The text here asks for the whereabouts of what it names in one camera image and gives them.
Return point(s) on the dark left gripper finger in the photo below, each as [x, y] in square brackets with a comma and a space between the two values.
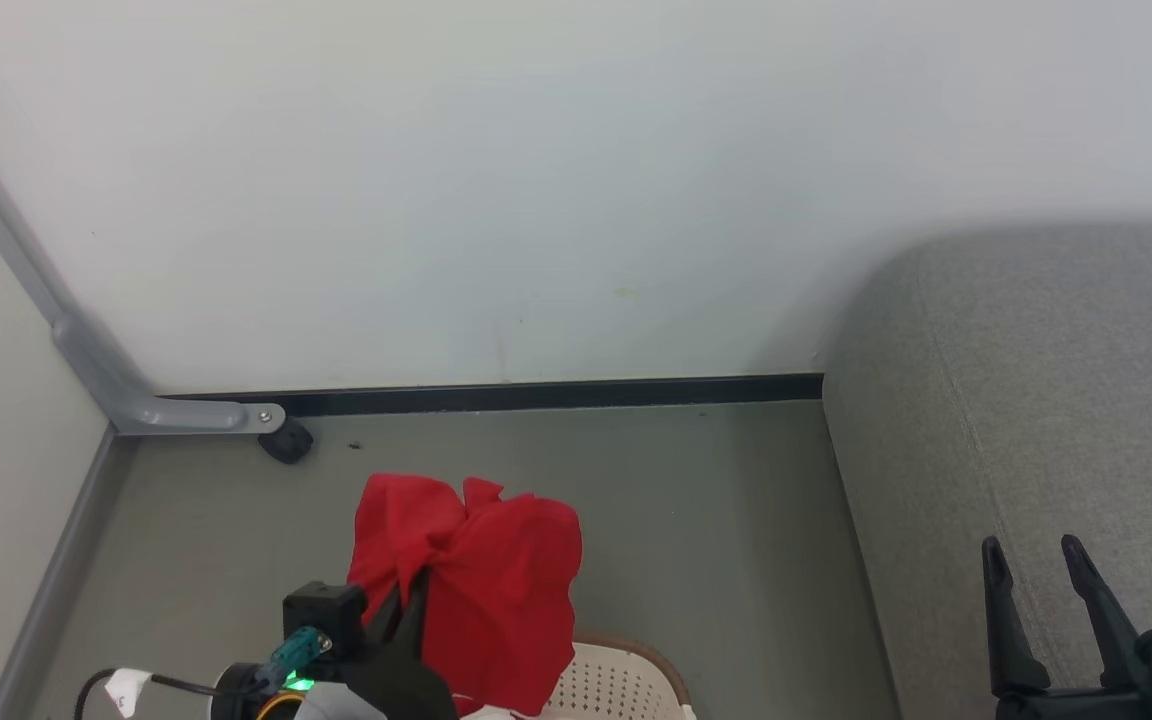
[416, 615]
[383, 615]

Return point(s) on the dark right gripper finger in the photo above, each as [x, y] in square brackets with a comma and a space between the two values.
[1011, 630]
[1101, 600]

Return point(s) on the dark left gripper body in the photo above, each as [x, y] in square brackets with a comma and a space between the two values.
[396, 685]

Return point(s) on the red and white jersey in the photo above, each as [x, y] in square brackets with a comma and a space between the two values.
[506, 580]

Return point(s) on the white perforated laundry basket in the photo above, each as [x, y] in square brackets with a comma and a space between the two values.
[616, 685]

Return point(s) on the black caster wheel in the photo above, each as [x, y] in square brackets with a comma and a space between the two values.
[286, 442]

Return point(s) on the grey fabric sofa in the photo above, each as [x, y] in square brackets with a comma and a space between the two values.
[1036, 400]

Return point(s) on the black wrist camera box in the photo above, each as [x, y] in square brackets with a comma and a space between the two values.
[321, 608]

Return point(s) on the black wall baseboard strip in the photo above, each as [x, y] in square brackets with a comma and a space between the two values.
[536, 395]

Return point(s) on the grey partition bottom rail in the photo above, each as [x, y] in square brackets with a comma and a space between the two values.
[56, 580]

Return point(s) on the grey metal frame leg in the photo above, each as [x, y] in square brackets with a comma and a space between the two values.
[86, 350]

